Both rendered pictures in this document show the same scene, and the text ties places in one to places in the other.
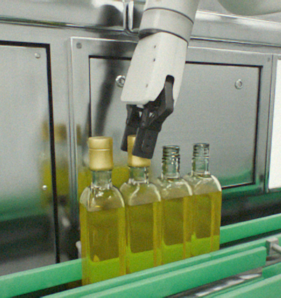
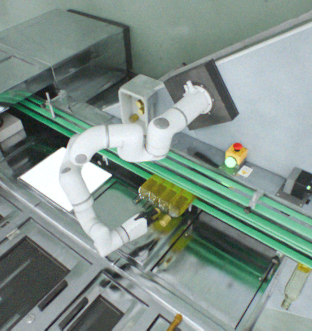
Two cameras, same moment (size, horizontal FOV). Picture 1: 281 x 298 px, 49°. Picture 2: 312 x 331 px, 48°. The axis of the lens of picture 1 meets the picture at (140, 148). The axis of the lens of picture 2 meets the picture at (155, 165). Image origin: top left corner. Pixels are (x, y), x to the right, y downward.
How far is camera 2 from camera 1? 1.14 m
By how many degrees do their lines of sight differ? 25
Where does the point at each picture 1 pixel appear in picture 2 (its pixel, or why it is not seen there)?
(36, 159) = (181, 244)
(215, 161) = (124, 198)
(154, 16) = (124, 238)
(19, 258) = (210, 222)
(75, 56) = (145, 258)
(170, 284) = (175, 177)
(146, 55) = (134, 231)
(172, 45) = (127, 225)
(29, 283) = (208, 207)
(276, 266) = not seen: hidden behind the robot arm
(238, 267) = (154, 165)
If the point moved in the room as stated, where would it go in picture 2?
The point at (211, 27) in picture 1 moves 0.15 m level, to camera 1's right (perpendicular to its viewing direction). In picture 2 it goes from (87, 238) to (65, 216)
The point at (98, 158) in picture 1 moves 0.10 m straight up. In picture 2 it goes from (167, 218) to (153, 234)
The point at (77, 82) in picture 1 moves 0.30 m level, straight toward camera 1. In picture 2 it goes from (151, 251) to (164, 220)
